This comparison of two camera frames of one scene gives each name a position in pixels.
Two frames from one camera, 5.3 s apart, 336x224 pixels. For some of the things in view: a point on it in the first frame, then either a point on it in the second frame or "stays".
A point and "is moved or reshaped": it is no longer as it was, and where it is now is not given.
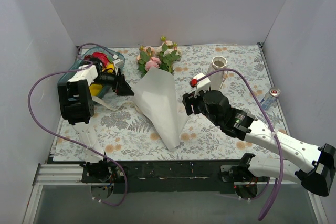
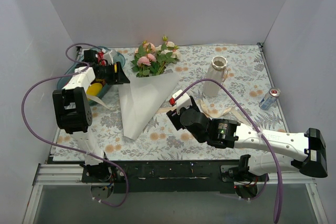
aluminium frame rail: (60, 174) stays
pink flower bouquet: (163, 56) is moved or reshaped
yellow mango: (95, 88) stays
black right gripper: (194, 105) -> (172, 118)
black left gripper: (117, 83) -> (118, 72)
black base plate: (161, 176) stays
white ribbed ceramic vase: (217, 63) stays
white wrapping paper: (155, 93) -> (141, 98)
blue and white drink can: (270, 98) stays
